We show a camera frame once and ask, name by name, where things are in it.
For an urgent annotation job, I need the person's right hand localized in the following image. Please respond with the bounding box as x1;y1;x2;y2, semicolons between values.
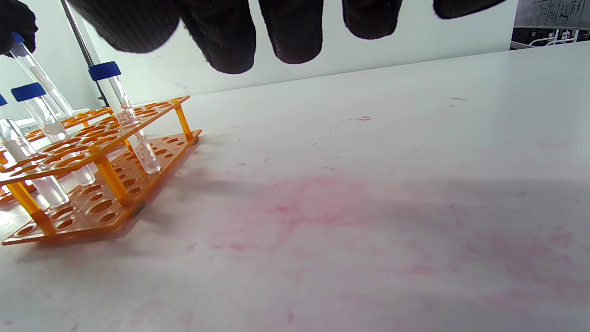
68;0;507;75

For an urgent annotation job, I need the person's left hand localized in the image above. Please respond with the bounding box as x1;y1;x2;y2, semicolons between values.
0;0;38;57

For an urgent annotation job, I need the blue-capped clear test tube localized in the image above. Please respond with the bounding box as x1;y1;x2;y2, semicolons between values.
10;82;96;186
9;31;74;118
88;61;162;175
0;92;71;207

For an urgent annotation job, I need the orange test tube rack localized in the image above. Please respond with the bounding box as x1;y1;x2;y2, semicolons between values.
0;95;202;246

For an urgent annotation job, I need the thin metal pole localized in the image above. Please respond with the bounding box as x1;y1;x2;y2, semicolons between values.
59;0;110;107

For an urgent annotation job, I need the white backdrop board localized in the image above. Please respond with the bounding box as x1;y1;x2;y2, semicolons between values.
69;0;519;109

